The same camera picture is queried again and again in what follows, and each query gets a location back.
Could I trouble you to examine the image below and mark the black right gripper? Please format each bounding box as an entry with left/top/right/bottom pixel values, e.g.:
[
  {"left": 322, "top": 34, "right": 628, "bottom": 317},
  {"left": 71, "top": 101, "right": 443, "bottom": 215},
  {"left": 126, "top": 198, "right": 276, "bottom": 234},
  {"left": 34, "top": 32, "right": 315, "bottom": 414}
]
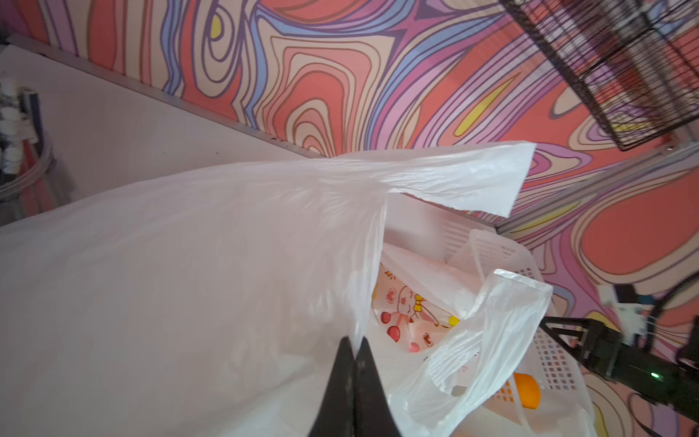
[{"left": 540, "top": 316, "right": 698, "bottom": 421}]

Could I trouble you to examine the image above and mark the bottom edge orange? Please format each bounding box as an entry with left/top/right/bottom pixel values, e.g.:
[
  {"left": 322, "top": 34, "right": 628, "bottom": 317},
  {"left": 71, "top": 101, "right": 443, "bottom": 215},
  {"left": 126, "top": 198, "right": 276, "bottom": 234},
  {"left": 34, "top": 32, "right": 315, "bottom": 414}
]
[{"left": 513, "top": 373, "right": 542, "bottom": 410}]

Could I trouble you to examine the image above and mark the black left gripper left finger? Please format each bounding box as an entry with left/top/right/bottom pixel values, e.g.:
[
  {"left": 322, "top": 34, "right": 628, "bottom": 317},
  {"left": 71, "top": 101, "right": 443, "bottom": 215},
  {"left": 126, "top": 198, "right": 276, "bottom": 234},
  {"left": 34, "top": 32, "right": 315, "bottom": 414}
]
[{"left": 308, "top": 337, "right": 355, "bottom": 437}]

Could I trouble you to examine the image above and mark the white plastic basket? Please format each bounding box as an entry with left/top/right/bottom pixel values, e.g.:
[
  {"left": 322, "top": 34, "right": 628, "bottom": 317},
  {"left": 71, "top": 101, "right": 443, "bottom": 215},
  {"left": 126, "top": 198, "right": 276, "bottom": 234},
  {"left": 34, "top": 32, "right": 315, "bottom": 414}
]
[{"left": 448, "top": 229, "right": 596, "bottom": 436}]

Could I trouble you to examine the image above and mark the metal pen cup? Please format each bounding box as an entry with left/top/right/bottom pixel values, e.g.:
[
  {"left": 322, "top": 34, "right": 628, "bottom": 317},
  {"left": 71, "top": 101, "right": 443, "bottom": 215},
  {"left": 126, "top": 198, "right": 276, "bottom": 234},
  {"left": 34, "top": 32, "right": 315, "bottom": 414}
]
[{"left": 1, "top": 75, "right": 70, "bottom": 226}]

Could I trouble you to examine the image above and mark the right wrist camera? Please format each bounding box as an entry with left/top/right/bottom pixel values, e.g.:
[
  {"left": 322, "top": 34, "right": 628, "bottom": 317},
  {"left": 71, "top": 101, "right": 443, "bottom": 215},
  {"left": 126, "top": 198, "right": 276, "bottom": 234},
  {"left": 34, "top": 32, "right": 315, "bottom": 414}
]
[{"left": 597, "top": 284, "right": 655, "bottom": 346}]

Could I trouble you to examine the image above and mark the black wire basket rear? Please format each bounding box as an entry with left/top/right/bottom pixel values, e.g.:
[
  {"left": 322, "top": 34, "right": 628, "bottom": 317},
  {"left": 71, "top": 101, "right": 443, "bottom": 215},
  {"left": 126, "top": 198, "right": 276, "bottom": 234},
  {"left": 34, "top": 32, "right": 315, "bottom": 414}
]
[{"left": 502, "top": 1, "right": 698, "bottom": 151}]

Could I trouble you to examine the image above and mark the printed bag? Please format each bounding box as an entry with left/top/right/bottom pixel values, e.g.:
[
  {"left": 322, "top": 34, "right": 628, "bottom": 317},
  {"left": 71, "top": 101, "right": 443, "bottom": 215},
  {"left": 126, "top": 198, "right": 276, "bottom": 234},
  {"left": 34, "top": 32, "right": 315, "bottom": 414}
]
[{"left": 371, "top": 244, "right": 482, "bottom": 353}]

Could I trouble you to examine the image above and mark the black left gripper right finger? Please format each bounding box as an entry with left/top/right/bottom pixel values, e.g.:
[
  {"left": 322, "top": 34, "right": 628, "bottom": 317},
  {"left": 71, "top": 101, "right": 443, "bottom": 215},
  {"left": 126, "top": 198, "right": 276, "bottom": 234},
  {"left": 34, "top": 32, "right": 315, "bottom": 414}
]
[{"left": 354, "top": 338, "right": 400, "bottom": 437}]

